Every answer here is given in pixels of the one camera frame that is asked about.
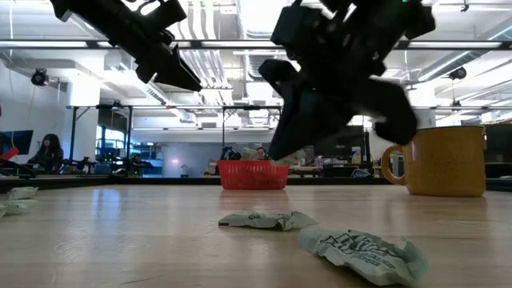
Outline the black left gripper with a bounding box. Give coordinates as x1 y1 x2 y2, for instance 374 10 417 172
50 0 203 92

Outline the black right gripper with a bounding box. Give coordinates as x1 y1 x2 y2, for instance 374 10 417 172
258 0 437 161

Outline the large black monitor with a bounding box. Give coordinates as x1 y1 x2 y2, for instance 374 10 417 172
315 126 371 165

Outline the black overhead light bar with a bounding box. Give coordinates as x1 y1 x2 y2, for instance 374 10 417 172
0 38 512 51

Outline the red plastic basket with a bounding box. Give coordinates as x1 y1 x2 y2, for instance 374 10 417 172
218 159 290 190

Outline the yellow enamel mug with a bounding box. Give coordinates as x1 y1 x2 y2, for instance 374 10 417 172
380 126 487 198

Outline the dark blue monitor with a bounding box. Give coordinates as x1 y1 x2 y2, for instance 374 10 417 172
0 130 34 156

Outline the red object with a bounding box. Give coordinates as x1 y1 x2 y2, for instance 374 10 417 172
0 146 20 166

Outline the black background rig frame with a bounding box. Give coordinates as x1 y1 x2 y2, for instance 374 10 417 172
66 103 135 177
221 105 283 149

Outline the black aluminium table frame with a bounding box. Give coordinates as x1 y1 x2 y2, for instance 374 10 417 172
0 174 512 194

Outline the black overhead camera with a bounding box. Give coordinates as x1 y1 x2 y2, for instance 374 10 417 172
448 66 468 81
30 68 50 87

